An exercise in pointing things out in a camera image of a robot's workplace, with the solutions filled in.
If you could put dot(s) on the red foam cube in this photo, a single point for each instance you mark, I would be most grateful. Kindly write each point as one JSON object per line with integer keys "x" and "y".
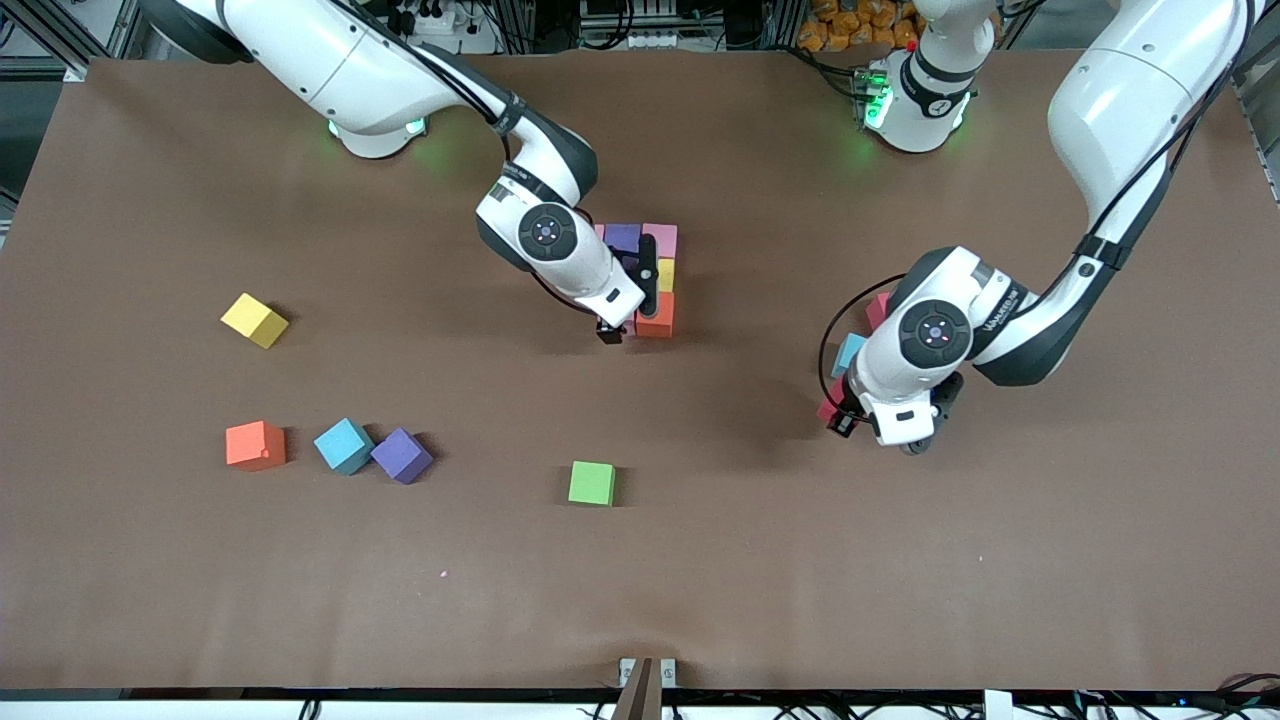
{"x": 831, "y": 400}
{"x": 878, "y": 310}

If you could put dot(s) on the orange foam cube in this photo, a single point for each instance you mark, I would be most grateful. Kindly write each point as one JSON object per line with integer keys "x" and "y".
{"x": 662, "y": 322}
{"x": 255, "y": 445}

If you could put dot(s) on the yellow foam cube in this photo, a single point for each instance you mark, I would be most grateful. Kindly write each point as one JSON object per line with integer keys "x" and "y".
{"x": 254, "y": 320}
{"x": 666, "y": 275}

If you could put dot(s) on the dark purple foam cube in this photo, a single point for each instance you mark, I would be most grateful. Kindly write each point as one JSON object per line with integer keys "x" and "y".
{"x": 623, "y": 237}

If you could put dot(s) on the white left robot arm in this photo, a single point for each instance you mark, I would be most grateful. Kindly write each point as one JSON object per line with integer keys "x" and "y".
{"x": 1120, "y": 100}

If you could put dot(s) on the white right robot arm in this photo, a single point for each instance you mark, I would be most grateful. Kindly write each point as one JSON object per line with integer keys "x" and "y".
{"x": 340, "y": 70}

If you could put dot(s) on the light blue foam cube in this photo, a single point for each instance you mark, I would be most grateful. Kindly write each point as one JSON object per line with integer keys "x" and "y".
{"x": 848, "y": 352}
{"x": 344, "y": 446}

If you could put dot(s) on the green foam cube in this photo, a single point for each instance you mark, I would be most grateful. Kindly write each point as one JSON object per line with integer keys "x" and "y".
{"x": 591, "y": 483}

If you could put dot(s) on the brown table cover sheet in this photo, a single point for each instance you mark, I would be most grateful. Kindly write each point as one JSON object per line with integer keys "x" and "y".
{"x": 700, "y": 560}

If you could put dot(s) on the white power strip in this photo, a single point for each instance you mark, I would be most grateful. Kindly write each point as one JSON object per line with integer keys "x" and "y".
{"x": 430, "y": 18}

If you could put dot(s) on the pile of orange objects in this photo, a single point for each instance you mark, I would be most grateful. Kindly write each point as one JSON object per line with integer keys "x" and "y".
{"x": 850, "y": 25}

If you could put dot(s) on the metal bracket with pole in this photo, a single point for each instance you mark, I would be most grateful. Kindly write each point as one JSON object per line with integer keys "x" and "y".
{"x": 647, "y": 685}

